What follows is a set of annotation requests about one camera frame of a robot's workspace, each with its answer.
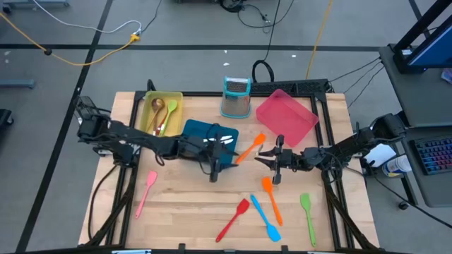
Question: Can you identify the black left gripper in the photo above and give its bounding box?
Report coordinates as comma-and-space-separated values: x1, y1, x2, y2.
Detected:
182, 135, 240, 183

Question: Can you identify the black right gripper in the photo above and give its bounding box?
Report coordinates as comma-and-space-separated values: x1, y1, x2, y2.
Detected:
254, 135, 302, 185

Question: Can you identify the orange silicone spatula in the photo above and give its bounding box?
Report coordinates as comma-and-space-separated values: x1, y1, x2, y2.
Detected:
235, 133, 266, 165
261, 176, 284, 226

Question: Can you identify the red silicone spatula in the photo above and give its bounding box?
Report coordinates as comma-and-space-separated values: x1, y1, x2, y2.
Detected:
215, 198, 251, 243

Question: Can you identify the green silicone spatula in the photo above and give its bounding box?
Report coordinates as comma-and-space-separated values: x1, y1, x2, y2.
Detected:
299, 193, 318, 248

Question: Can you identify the blue silicone spatula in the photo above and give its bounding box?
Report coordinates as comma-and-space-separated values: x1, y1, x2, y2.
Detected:
250, 193, 283, 243

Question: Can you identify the green silicone spoon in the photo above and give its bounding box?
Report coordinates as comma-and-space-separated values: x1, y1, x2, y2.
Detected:
159, 99, 179, 137

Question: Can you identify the pink silicone spatula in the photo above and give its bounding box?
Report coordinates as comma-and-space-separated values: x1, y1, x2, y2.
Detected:
135, 170, 158, 219

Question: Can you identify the dark brown wooden spoon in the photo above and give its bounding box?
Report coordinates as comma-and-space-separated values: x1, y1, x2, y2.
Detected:
146, 97, 166, 133

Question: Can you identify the blue plastic bin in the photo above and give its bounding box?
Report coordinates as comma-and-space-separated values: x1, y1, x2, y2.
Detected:
182, 119, 240, 167

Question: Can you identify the pink translucent plastic bin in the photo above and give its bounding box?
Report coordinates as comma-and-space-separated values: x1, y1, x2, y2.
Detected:
255, 88, 320, 148

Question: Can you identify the teal metal box grater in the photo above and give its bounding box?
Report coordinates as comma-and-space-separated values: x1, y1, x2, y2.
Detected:
220, 76, 253, 119

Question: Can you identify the yellow translucent plastic bin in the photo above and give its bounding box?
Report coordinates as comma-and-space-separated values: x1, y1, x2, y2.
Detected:
139, 90, 184, 138

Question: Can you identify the white paper sheet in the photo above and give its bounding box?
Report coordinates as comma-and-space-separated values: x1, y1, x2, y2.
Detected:
363, 143, 398, 169

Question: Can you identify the grey desk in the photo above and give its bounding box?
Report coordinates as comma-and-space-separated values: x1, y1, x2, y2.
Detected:
378, 44, 452, 209

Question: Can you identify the backlit computer keyboard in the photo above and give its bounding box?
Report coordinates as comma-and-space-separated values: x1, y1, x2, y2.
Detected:
409, 135, 452, 176

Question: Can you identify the computer monitor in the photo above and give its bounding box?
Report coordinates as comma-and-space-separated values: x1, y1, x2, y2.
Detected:
392, 0, 452, 75

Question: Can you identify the black aluminium table frame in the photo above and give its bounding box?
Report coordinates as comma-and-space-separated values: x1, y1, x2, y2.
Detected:
86, 79, 381, 254

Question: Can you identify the black coiled cable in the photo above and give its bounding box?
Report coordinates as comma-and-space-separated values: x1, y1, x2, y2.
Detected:
251, 59, 275, 84

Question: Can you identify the yellow hanging cable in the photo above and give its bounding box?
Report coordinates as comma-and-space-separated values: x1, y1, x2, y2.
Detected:
305, 0, 335, 80

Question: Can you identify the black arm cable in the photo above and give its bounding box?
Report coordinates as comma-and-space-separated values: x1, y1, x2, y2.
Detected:
87, 164, 121, 241

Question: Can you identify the yellow floor extension cable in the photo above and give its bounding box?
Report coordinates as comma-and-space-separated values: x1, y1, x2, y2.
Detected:
0, 12, 142, 68

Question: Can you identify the white floor cable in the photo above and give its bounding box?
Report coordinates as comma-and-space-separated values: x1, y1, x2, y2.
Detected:
31, 0, 143, 36

